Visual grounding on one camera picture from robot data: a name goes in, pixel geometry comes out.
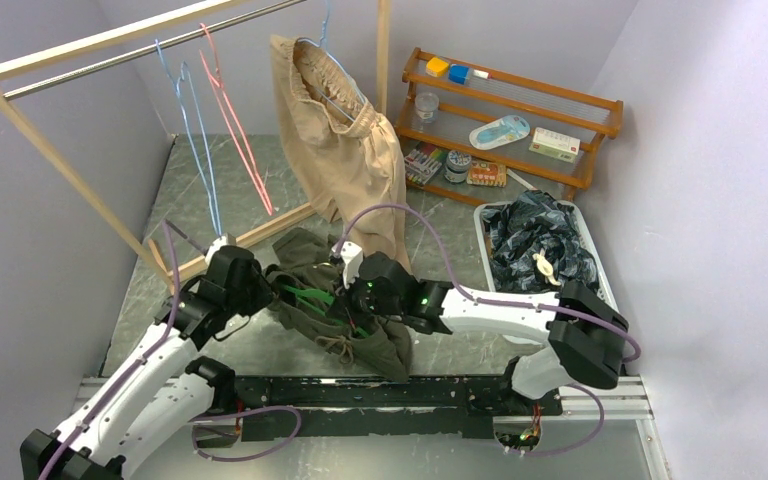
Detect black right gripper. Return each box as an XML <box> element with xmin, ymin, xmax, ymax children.
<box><xmin>327</xmin><ymin>267</ymin><xmax>404</xmax><ymax>330</ymax></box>

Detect green hanger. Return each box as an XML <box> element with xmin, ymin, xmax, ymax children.
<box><xmin>275</xmin><ymin>261</ymin><xmax>374</xmax><ymax>342</ymax></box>

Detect olive green shorts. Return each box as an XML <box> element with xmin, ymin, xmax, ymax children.
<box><xmin>265</xmin><ymin>227</ymin><xmax>412</xmax><ymax>382</ymax></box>

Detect dark leaf-print shorts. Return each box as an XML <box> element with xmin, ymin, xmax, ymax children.
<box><xmin>482</xmin><ymin>190</ymin><xmax>599</xmax><ymax>294</ymax></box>

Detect pink wire hanger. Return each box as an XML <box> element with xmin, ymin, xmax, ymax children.
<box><xmin>199</xmin><ymin>23</ymin><xmax>275</xmax><ymax>216</ymax></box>

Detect light blue wire hanger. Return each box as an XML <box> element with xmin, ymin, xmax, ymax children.
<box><xmin>154</xmin><ymin>39</ymin><xmax>223</xmax><ymax>236</ymax></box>

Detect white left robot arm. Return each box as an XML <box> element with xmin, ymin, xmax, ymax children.
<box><xmin>19</xmin><ymin>245</ymin><xmax>274</xmax><ymax>479</ymax></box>

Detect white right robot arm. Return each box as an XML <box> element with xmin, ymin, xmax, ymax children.
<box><xmin>334</xmin><ymin>244</ymin><xmax>631</xmax><ymax>414</ymax></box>

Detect beige shorts with white stripe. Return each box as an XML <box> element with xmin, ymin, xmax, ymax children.
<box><xmin>270</xmin><ymin>35</ymin><xmax>411</xmax><ymax>269</ymax></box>

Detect blue hanger at right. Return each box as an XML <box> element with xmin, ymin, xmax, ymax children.
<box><xmin>296</xmin><ymin>0</ymin><xmax>367</xmax><ymax>122</ymax></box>

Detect marker pen set pack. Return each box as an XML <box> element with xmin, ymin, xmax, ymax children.
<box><xmin>404</xmin><ymin>142</ymin><xmax>448</xmax><ymax>186</ymax></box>

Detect orange snack packet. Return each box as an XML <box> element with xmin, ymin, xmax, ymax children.
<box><xmin>466</xmin><ymin>160</ymin><xmax>507</xmax><ymax>188</ymax></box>

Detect orange wooden shelf rack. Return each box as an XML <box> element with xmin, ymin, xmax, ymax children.
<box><xmin>395</xmin><ymin>48</ymin><xmax>624</xmax><ymax>201</ymax></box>

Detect white pen with red tip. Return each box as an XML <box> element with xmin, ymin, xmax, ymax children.
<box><xmin>507</xmin><ymin>169</ymin><xmax>537</xmax><ymax>191</ymax></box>

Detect clear plastic cup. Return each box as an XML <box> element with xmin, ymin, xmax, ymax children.
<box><xmin>414</xmin><ymin>92</ymin><xmax>440</xmax><ymax>124</ymax></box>

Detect white plastic basket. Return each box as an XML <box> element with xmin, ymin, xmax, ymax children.
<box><xmin>473</xmin><ymin>200</ymin><xmax>618</xmax><ymax>310</ymax></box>

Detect yellow block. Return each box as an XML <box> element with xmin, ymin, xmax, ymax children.
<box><xmin>425</xmin><ymin>56</ymin><xmax>450</xmax><ymax>78</ymax></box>

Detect blue block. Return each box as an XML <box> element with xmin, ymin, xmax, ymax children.
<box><xmin>447</xmin><ymin>64</ymin><xmax>472</xmax><ymax>85</ymax></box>

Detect white green box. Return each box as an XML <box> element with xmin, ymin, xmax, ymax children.
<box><xmin>529</xmin><ymin>127</ymin><xmax>581</xmax><ymax>163</ymax></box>

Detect metal hanging rod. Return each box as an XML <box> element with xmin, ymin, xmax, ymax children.
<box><xmin>1</xmin><ymin>0</ymin><xmax>312</xmax><ymax>101</ymax></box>

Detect wooden clothes rack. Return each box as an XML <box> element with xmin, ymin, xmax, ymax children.
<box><xmin>0</xmin><ymin>1</ymin><xmax>392</xmax><ymax>290</ymax></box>

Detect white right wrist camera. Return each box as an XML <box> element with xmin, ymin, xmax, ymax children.
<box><xmin>332</xmin><ymin>241</ymin><xmax>364</xmax><ymax>289</ymax></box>

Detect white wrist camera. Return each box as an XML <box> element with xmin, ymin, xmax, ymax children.
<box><xmin>332</xmin><ymin>241</ymin><xmax>364</xmax><ymax>289</ymax></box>
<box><xmin>204</xmin><ymin>233</ymin><xmax>237</xmax><ymax>265</ymax></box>

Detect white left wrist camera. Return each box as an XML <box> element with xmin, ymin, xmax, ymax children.
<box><xmin>204</xmin><ymin>233</ymin><xmax>237</xmax><ymax>265</ymax></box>

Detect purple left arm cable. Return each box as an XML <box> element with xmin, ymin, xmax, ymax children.
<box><xmin>36</xmin><ymin>219</ymin><xmax>210</xmax><ymax>480</ymax></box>

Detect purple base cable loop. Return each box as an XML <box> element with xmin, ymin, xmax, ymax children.
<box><xmin>190</xmin><ymin>405</ymin><xmax>303</xmax><ymax>464</ymax></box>

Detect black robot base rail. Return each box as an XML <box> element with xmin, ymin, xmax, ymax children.
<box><xmin>206</xmin><ymin>374</ymin><xmax>562</xmax><ymax>441</ymax></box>

